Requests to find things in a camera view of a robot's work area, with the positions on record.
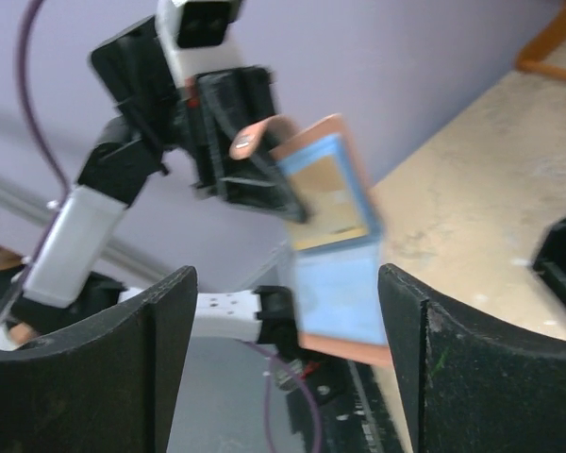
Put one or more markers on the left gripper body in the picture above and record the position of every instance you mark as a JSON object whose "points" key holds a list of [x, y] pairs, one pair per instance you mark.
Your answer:
{"points": [[155, 116]]}

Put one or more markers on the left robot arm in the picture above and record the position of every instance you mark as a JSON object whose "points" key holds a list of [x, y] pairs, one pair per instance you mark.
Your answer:
{"points": [[83, 226]]}

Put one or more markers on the wooden rack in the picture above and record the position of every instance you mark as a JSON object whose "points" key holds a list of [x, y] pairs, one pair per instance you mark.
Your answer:
{"points": [[531, 59]]}

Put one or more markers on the pink leather card holder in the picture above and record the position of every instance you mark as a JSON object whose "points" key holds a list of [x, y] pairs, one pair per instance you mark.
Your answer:
{"points": [[336, 253]]}

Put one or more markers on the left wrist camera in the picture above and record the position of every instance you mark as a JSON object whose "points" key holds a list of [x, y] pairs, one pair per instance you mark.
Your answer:
{"points": [[195, 39]]}

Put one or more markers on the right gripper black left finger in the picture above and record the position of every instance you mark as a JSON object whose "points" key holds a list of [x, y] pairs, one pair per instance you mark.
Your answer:
{"points": [[108, 383]]}

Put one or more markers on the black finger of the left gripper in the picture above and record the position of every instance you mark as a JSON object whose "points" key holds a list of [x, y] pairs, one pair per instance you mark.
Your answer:
{"points": [[229, 101]]}

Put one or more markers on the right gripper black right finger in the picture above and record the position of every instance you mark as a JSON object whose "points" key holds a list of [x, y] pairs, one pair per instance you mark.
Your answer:
{"points": [[470, 382]]}

